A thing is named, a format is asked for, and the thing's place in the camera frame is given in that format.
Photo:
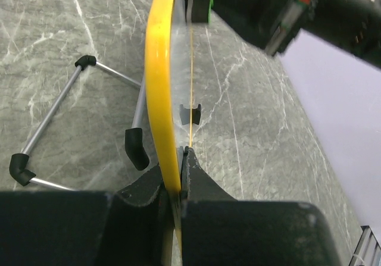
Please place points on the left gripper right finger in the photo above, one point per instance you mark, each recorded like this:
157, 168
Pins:
218, 229

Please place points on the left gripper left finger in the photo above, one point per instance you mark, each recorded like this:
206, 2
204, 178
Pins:
129, 227

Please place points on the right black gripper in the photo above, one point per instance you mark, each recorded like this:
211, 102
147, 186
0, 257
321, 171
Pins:
350, 25

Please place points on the yellow-framed whiteboard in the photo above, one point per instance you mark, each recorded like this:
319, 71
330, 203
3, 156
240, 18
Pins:
169, 91

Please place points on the aluminium rail frame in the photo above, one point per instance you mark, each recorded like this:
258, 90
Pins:
367, 251

